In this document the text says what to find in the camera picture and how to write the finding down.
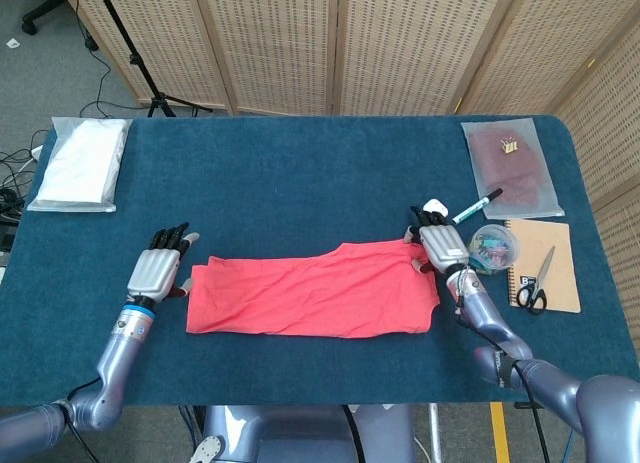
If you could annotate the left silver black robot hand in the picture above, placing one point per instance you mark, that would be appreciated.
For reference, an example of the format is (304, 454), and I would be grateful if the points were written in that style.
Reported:
(152, 273)

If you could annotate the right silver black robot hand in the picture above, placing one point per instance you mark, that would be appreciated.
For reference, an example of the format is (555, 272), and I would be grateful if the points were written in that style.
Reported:
(445, 245)

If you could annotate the red cloth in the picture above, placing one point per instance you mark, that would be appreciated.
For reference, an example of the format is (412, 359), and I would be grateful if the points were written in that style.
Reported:
(310, 293)

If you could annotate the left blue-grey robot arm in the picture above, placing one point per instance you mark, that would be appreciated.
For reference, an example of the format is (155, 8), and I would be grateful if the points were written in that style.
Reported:
(120, 353)

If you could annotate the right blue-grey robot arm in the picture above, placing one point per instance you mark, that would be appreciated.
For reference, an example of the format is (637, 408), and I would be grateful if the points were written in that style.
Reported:
(490, 323)

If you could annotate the white earbuds case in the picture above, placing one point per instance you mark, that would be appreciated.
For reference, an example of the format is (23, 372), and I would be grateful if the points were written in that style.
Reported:
(434, 204)

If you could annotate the green white marker pen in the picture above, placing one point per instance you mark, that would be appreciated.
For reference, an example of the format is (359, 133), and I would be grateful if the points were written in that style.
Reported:
(472, 210)

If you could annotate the clear tub of binder clips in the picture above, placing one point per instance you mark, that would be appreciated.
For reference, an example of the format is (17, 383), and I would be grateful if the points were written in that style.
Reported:
(492, 248)

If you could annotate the brown spiral notebook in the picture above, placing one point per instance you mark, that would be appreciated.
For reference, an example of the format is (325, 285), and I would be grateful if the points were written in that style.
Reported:
(545, 238)

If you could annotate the maroon garment in plastic bag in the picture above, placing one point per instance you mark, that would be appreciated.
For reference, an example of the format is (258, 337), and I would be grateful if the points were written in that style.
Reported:
(510, 168)

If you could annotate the gold binder clip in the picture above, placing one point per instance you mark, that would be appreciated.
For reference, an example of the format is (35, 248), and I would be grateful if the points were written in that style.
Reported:
(509, 146)

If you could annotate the white garment in plastic bag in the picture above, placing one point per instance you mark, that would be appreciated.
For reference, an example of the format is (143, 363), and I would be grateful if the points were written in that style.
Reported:
(80, 168)

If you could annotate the blue carpet table cover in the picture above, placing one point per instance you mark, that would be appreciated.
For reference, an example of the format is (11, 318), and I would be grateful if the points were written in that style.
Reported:
(300, 183)

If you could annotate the silver table leg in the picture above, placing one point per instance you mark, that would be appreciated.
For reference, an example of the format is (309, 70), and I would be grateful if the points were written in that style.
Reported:
(436, 433)

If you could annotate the black tripod stand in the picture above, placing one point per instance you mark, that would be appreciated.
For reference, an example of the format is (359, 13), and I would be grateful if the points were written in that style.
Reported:
(145, 73)

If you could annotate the blue-grey robot torso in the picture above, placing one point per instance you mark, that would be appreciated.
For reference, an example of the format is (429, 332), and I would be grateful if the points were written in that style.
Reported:
(300, 433)

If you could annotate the woven rattan folding screen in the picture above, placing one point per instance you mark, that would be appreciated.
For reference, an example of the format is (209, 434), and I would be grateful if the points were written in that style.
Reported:
(280, 43)

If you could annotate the white paper scrap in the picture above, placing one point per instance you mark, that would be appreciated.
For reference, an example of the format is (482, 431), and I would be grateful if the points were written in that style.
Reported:
(12, 43)

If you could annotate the black office chair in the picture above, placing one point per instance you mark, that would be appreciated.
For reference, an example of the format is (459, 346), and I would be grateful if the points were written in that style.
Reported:
(30, 23)

